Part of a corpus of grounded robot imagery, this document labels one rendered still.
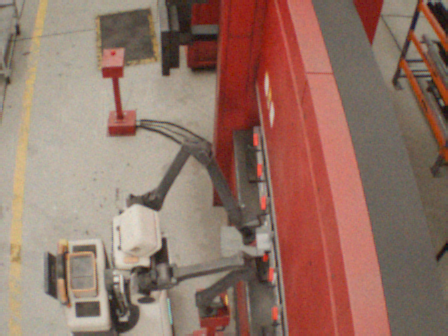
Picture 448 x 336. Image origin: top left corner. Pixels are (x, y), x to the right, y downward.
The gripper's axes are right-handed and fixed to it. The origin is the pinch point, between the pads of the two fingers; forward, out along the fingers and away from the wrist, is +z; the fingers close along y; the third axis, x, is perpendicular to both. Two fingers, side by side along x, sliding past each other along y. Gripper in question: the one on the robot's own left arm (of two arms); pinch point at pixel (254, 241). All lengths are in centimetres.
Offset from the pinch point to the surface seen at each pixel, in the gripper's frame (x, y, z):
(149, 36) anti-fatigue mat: 110, 281, 55
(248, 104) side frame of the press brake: -6, 86, -8
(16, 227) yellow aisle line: 196, 66, 13
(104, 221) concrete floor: 132, 73, 46
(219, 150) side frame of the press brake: 27, 86, 23
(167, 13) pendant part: 14, 114, -73
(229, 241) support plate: 11.9, 0.7, -4.8
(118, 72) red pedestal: 88, 154, -15
